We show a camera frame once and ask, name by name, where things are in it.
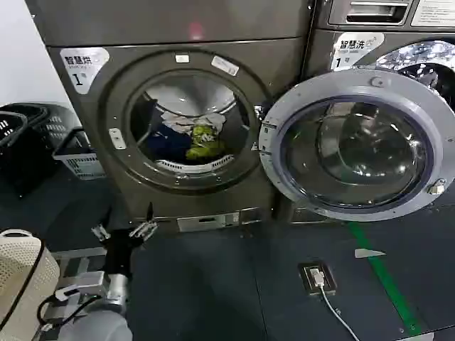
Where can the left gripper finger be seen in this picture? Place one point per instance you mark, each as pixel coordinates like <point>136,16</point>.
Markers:
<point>100,232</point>
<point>144,231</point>

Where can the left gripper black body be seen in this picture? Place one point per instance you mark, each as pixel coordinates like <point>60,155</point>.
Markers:
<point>119,252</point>

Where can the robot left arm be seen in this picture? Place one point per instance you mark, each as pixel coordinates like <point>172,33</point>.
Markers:
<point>99,323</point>

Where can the grey dryer with open drum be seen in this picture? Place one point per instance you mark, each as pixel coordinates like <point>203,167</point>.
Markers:
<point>106,199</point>

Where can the grey plastic laundry basket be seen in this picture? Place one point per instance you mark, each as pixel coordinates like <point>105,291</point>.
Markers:
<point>83,163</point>

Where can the cream perforated laundry basket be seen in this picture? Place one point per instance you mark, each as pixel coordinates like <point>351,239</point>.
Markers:
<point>21,273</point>

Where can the dark blue garment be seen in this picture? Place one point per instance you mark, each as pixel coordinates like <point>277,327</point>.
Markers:
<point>167,142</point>

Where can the yellow-green garment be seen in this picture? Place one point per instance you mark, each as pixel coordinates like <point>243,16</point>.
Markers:
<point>204,144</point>

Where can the black plastic laundry basket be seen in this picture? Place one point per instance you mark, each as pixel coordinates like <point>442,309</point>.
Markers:
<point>17,163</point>

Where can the white cloth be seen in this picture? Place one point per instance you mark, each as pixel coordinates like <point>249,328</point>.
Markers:
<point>177,122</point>

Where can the white plug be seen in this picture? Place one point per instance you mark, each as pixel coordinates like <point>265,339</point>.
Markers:
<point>315,277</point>

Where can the floor power socket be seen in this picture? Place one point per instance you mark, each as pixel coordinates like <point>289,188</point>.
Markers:
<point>328,280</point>

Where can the round glass dryer door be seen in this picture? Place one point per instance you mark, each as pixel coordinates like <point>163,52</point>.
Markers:
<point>355,209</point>

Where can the white floor sticker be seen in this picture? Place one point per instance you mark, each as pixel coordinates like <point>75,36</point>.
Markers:
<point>368,253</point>

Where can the green floor tape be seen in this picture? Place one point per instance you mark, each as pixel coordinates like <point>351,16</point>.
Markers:
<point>384,277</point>

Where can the grey dryer with shut door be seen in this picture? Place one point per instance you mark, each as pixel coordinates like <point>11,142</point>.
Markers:
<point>320,49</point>

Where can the grey metal floor frame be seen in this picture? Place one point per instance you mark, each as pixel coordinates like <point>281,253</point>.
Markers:
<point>76,261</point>

